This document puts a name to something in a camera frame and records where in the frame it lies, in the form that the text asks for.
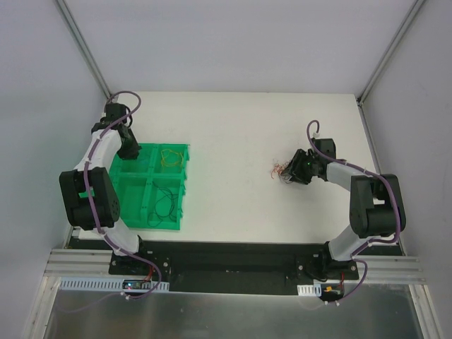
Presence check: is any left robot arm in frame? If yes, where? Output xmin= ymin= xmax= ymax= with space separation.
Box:
xmin=59 ymin=103 xmax=150 ymax=275

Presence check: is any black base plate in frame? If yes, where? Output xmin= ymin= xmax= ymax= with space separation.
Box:
xmin=109 ymin=239 xmax=368 ymax=294

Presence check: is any white cable duct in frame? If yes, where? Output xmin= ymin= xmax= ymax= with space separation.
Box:
xmin=297 ymin=283 xmax=322 ymax=297
xmin=60 ymin=278 xmax=170 ymax=294

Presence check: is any dark purple wire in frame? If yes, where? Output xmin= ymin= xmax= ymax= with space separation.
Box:
xmin=146 ymin=186 xmax=177 ymax=227

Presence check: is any green compartment tray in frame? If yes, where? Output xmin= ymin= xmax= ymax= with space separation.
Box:
xmin=91 ymin=141 xmax=189 ymax=230

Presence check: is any right aluminium frame post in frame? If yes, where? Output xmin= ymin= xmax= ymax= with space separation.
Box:
xmin=356 ymin=0 xmax=428 ymax=102

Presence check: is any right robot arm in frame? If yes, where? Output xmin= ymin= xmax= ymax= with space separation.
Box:
xmin=278 ymin=138 xmax=406 ymax=282

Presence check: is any left white cable duct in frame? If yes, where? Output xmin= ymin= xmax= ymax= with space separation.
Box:
xmin=60 ymin=278 xmax=170 ymax=294

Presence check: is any yellow wire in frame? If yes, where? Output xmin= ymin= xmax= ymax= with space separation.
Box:
xmin=158 ymin=148 xmax=186 ymax=169

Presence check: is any right white cable duct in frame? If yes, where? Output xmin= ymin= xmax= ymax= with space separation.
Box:
xmin=297 ymin=283 xmax=322 ymax=297

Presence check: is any colourful cable bundle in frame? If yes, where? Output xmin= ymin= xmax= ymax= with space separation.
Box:
xmin=270 ymin=158 xmax=294 ymax=184

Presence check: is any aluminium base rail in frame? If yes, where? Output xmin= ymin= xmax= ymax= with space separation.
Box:
xmin=44 ymin=248 xmax=116 ymax=276

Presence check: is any aluminium frame post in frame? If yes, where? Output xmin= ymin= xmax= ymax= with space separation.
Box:
xmin=54 ymin=0 xmax=112 ymax=98
xmin=356 ymin=0 xmax=428 ymax=102

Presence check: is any left aluminium frame post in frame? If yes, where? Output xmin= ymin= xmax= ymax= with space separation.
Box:
xmin=54 ymin=0 xmax=112 ymax=98

